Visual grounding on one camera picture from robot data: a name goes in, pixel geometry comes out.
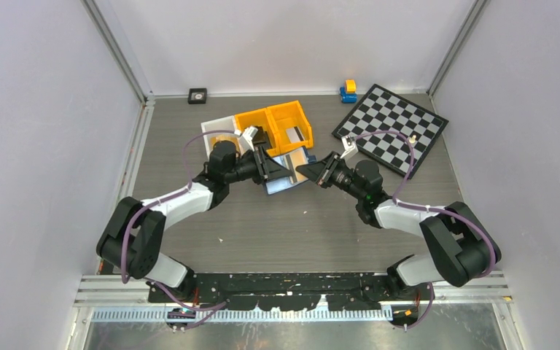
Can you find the black object in bin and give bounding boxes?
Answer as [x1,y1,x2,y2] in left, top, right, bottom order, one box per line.
[252,125,272,149]

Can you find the card in orange bin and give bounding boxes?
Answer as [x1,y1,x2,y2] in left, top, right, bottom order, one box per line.
[286,126,308,147]

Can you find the orange plastic bin left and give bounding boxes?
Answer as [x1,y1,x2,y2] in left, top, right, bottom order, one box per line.
[235,107,281,156]

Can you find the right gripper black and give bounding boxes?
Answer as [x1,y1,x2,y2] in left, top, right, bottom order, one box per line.
[295,151,365,201]

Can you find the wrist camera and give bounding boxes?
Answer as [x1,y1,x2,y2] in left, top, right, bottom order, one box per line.
[340,136,358,160]
[234,126,258,153]

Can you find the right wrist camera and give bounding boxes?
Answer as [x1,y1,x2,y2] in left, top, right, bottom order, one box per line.
[340,136,358,160]

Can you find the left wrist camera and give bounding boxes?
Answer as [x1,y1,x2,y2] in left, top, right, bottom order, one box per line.
[234,126,258,153]

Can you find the small black square device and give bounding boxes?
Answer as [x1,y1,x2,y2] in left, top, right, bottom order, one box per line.
[187,87,208,105]

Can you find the black white chessboard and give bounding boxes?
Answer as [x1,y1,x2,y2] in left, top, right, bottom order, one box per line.
[332,84,448,178]

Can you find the white plastic bin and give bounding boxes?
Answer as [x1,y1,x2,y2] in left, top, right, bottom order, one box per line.
[201,115,237,155]

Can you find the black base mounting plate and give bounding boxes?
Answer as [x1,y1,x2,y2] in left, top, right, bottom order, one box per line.
[148,272,430,311]

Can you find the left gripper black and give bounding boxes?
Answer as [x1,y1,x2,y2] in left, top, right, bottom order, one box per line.
[225,146,292,186]

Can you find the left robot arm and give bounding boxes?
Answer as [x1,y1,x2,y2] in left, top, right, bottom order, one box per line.
[96,141,292,302]

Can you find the tan items in white bin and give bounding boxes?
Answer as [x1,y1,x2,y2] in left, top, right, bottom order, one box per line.
[210,135,238,148]

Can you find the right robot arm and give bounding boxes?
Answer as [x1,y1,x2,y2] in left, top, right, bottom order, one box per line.
[296,152,502,300]

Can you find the orange plastic bin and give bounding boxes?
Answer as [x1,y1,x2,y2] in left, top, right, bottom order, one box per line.
[268,101,314,154]
[235,107,281,156]

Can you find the orange plastic bin right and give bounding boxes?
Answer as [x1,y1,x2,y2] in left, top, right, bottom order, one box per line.
[268,101,314,154]

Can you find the blue leather card holder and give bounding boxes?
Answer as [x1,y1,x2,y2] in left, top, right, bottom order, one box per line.
[262,146,318,196]

